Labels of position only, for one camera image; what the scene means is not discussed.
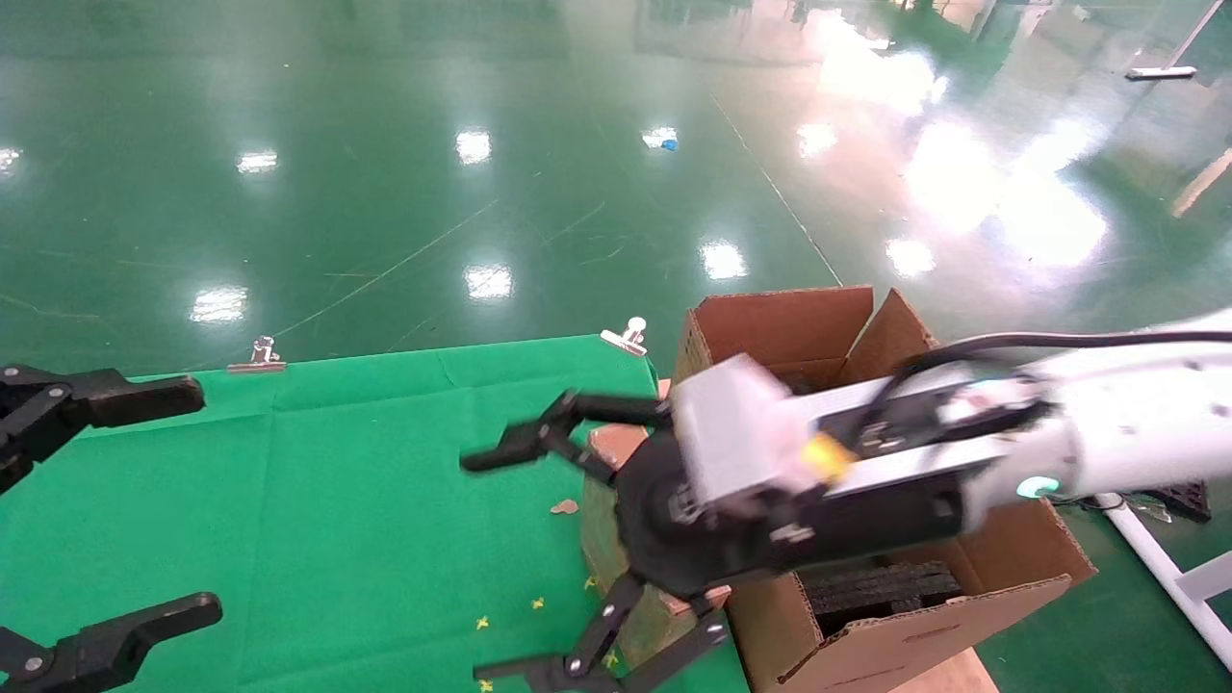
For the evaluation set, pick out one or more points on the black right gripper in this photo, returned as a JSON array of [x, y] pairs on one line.
[[866, 525]]

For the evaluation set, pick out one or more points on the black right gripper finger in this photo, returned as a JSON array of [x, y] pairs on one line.
[[602, 640], [539, 438]]

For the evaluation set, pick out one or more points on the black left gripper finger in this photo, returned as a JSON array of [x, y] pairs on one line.
[[106, 645], [115, 397]]

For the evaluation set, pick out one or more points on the small taped cardboard box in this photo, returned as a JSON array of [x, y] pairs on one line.
[[599, 539]]

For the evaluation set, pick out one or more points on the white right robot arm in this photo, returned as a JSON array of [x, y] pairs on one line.
[[1126, 414]]

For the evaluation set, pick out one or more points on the small cardboard scrap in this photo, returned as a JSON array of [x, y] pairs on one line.
[[565, 506]]

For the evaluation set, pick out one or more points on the wooden board under carton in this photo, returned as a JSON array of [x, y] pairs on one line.
[[943, 676]]

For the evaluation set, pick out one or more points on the large open cardboard carton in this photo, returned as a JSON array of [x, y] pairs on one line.
[[770, 327]]

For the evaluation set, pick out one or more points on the black foam strip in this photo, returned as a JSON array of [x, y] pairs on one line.
[[866, 587]]

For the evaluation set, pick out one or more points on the silver binder clip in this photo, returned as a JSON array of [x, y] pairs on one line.
[[628, 337], [262, 358]]

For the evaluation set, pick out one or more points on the green table cloth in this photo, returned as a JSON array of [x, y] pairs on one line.
[[337, 500]]

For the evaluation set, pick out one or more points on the black plastic grid tray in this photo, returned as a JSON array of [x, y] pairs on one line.
[[1182, 500]]

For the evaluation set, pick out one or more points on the white floor bar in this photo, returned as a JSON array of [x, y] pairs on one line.
[[1160, 72]]

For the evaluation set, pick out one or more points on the grey metal camera bracket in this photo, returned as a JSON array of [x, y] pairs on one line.
[[895, 472]]

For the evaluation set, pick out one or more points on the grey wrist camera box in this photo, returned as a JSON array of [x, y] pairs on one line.
[[741, 433]]

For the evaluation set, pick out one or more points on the white pipe frame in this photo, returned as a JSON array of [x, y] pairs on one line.
[[1155, 558]]

